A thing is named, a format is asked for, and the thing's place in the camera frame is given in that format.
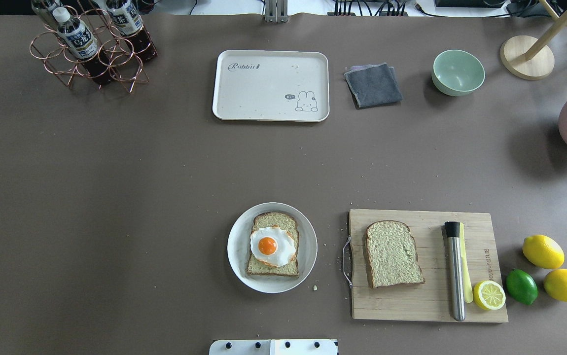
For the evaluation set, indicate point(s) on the half lemon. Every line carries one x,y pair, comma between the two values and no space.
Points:
489,295

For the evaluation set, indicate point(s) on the yellow plastic knife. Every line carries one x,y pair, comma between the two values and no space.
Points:
467,288

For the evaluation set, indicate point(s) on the tea bottle front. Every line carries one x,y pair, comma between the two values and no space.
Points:
83,45

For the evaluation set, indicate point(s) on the copper wire bottle rack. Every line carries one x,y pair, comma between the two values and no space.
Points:
107,42

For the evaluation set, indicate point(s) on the green lime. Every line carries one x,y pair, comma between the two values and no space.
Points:
521,286

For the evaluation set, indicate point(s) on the yellow lemon far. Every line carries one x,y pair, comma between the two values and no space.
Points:
544,252

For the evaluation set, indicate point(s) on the tea bottle back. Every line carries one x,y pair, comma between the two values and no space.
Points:
127,19

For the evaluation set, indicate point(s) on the plain bread slice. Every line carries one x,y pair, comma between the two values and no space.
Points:
392,254

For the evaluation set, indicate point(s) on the white round plate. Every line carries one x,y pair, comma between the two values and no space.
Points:
238,249

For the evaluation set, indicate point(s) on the tea bottle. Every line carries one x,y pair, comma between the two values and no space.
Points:
127,19
44,10
83,45

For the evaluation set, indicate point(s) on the green bowl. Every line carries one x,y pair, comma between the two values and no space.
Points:
457,72

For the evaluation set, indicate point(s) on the cream rabbit tray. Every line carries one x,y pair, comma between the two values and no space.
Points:
271,85

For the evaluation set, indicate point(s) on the aluminium frame post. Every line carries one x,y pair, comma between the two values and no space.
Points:
276,11

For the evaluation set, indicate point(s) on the wooden cup tree stand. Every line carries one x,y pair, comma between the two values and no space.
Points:
528,57

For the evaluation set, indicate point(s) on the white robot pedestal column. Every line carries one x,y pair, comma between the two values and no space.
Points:
275,347

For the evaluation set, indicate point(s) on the grey folded cloth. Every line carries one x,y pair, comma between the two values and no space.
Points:
373,85

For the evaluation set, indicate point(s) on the bread slice under egg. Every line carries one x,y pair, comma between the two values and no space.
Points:
286,222

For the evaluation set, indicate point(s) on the fried egg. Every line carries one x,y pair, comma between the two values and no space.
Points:
272,246

